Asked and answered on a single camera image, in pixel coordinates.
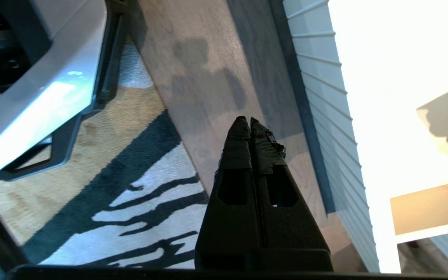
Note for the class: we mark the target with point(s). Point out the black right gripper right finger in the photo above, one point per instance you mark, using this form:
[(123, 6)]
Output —
[(290, 229)]

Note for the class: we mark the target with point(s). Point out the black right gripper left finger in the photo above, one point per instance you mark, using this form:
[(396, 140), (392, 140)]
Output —
[(228, 225)]

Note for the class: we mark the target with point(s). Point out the white fluted drawer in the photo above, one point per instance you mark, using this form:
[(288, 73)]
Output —
[(383, 116)]

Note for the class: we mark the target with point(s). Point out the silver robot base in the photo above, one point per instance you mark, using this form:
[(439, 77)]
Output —
[(53, 77)]

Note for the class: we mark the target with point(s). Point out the beige black patterned rug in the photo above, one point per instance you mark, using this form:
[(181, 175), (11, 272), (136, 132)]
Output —
[(111, 194)]

